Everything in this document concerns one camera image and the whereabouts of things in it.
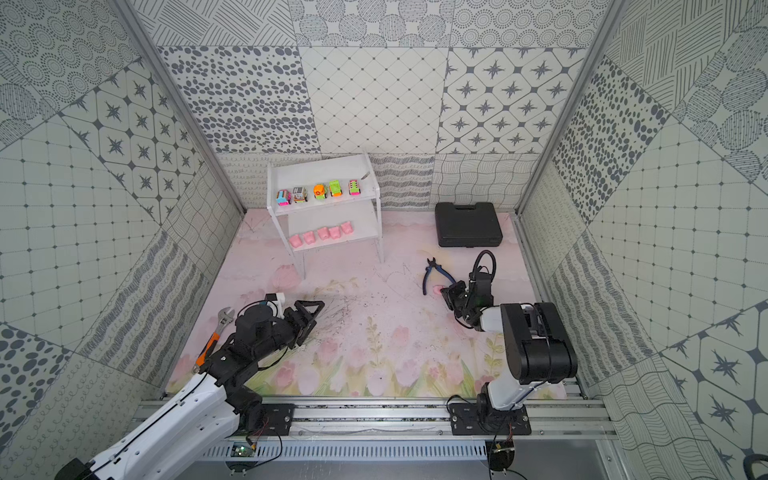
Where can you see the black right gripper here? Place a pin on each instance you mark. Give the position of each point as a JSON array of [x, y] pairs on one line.
[[450, 295]]

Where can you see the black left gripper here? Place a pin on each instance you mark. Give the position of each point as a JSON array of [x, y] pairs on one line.
[[297, 324]]

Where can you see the pink teal toy truck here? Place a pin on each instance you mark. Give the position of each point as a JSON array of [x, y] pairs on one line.
[[283, 197]]

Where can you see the green orange toy mixer truck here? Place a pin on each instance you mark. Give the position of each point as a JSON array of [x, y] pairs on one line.
[[320, 191]]

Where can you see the orange green toy dump truck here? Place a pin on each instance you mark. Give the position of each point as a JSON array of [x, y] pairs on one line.
[[335, 189]]

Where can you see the pink green toy truck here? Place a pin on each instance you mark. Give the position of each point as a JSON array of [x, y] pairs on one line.
[[353, 188]]

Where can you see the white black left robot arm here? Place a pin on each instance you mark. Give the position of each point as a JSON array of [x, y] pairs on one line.
[[216, 402]]

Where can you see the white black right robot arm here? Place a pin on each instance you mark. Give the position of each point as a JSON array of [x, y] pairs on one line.
[[536, 345]]

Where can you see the black plastic tool case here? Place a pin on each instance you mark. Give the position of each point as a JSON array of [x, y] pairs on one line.
[[470, 226]]

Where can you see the white two-tier shelf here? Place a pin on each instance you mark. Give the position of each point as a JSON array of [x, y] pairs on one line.
[[363, 211]]

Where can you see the orange handled adjustable wrench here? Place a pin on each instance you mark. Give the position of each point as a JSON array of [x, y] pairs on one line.
[[225, 317]]

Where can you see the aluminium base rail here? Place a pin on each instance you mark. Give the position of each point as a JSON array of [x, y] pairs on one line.
[[337, 428]]

